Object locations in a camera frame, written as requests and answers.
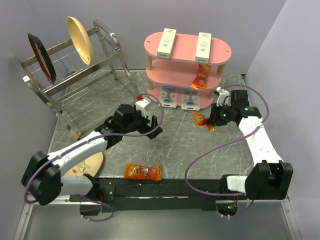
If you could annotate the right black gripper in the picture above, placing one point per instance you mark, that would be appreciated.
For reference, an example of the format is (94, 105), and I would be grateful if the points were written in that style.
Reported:
(214, 120)

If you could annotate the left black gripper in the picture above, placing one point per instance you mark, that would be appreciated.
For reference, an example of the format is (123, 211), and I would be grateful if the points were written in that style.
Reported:
(145, 120)

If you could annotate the orange razor bag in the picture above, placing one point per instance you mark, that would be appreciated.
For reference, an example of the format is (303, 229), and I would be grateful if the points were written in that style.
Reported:
(201, 120)
(138, 172)
(200, 81)

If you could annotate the blue razor blister pack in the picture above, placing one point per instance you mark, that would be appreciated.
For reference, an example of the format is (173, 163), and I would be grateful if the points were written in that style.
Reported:
(168, 96)
(190, 99)

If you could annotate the pink three-tier shelf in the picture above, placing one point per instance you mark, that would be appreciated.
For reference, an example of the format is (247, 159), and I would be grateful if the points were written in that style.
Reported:
(180, 70)

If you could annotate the white razor box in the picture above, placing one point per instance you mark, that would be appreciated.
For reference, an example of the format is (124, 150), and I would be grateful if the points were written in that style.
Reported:
(203, 48)
(166, 43)

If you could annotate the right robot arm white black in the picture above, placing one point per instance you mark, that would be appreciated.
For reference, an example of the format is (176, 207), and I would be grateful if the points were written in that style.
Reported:
(270, 177)

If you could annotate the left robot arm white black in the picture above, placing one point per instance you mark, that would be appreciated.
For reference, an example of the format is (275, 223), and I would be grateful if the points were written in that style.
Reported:
(44, 177)

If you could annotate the orange razor bag front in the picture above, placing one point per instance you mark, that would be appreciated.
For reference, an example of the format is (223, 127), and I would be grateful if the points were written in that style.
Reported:
(138, 172)

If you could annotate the bird painted wooden plate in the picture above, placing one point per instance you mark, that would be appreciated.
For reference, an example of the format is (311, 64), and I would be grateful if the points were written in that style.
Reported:
(90, 166)

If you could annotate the metal dish rack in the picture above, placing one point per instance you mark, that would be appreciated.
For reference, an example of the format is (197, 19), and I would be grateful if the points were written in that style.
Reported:
(73, 97)

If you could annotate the yellow wooden plate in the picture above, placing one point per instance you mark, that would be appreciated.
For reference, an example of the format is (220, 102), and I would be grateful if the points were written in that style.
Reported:
(80, 40)

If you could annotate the black red plate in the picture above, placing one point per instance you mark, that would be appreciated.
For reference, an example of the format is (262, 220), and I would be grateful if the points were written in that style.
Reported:
(43, 58)

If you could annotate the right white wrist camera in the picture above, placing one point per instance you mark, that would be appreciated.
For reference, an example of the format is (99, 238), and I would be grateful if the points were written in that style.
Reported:
(222, 96)

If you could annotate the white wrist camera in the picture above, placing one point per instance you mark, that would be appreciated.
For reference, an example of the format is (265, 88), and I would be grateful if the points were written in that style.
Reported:
(222, 96)
(142, 105)

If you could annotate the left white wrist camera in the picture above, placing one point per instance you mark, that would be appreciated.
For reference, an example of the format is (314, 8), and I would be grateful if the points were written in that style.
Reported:
(142, 105)

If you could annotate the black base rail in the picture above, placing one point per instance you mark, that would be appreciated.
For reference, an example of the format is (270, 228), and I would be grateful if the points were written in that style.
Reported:
(121, 194)

